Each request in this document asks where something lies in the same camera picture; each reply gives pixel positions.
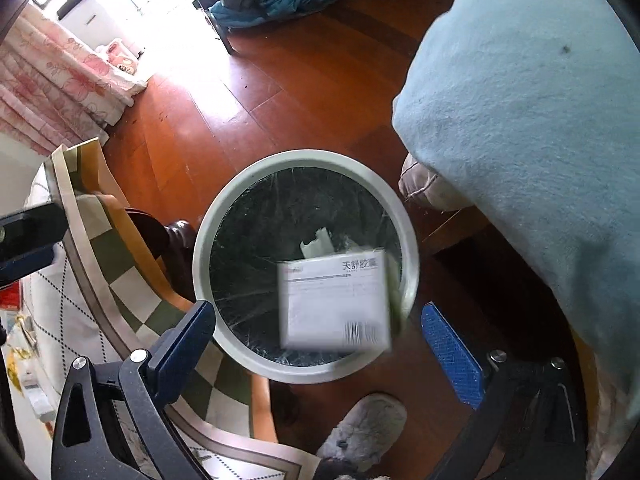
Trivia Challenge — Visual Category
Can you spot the white medicine box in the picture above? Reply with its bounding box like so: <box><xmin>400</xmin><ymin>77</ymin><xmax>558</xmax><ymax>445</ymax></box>
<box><xmin>278</xmin><ymin>249</ymin><xmax>392</xmax><ymax>352</ymax></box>

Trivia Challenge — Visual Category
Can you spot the light blue bed blanket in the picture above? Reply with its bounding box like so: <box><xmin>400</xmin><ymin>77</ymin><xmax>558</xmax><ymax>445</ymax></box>
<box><xmin>393</xmin><ymin>0</ymin><xmax>639</xmax><ymax>390</ymax></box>

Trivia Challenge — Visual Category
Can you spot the patterned white tablecloth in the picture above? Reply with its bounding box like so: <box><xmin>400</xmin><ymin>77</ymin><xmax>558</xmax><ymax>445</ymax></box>
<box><xmin>17</xmin><ymin>140</ymin><xmax>319</xmax><ymax>479</ymax></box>

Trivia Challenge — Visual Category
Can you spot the grey fluffy slipper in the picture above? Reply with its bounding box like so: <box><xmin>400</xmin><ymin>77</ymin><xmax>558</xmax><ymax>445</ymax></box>
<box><xmin>317</xmin><ymin>392</ymin><xmax>407</xmax><ymax>474</ymax></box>

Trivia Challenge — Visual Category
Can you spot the crumpled white tissue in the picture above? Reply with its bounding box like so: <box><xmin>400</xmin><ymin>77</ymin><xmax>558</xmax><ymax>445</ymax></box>
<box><xmin>299</xmin><ymin>228</ymin><xmax>361</xmax><ymax>259</ymax></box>

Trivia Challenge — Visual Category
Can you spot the beige pillow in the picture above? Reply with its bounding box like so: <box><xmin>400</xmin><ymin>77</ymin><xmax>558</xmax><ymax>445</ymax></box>
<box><xmin>398</xmin><ymin>154</ymin><xmax>472</xmax><ymax>211</ymax></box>

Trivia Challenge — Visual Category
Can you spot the pink floral curtain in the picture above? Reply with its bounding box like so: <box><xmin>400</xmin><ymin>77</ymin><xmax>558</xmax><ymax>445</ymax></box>
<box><xmin>1</xmin><ymin>3</ymin><xmax>146</xmax><ymax>155</ymax></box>

